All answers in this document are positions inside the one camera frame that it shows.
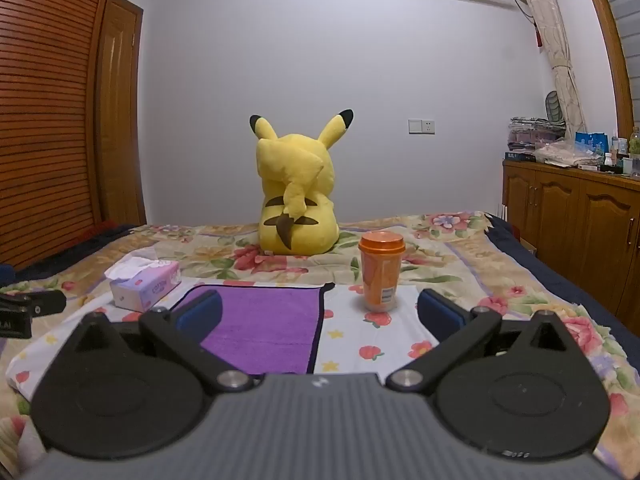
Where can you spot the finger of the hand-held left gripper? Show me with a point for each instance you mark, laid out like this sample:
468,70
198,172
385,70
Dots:
45,301

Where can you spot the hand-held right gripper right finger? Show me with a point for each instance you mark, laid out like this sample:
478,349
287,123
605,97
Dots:
440,312

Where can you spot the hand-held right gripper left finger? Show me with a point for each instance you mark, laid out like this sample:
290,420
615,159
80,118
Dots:
201,312

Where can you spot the purple towel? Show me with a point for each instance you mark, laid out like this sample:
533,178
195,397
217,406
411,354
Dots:
270,320

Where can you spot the floral bedsheet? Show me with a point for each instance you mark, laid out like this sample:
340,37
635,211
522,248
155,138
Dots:
450,255

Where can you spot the pink tissue box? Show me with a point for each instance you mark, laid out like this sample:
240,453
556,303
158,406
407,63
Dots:
145,292

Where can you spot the orange lidded cup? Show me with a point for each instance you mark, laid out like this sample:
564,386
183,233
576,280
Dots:
380,270

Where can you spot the white fruit print cloth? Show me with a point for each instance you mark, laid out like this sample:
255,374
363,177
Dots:
347,340

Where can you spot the yellow plush toy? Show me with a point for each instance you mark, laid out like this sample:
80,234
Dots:
295,185

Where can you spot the wooden cabinet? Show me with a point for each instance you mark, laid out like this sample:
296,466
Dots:
565,210

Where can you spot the wooden louvered wardrobe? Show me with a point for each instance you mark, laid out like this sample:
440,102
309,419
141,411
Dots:
45,110

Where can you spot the floral folded cloth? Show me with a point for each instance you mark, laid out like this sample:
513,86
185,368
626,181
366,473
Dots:
565,154

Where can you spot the wooden door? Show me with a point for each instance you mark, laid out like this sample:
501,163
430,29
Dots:
120,110

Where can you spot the blue box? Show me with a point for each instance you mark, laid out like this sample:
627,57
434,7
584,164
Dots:
591,144

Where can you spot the dark green hand fan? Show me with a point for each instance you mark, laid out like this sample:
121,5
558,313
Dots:
553,106

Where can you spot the small dark bottle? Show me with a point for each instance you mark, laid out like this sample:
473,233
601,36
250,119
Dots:
615,147

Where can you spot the green bottle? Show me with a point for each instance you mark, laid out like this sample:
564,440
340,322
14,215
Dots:
635,152

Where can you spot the red hanging ornament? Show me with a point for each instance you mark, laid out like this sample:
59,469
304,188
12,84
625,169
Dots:
538,37

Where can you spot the beige patterned curtain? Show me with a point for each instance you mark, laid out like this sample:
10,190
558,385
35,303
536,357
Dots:
550,25

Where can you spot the white wall socket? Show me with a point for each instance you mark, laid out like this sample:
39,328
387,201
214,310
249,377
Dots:
421,126

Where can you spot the wooden window frame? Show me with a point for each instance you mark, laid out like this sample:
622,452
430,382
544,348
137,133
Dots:
607,35

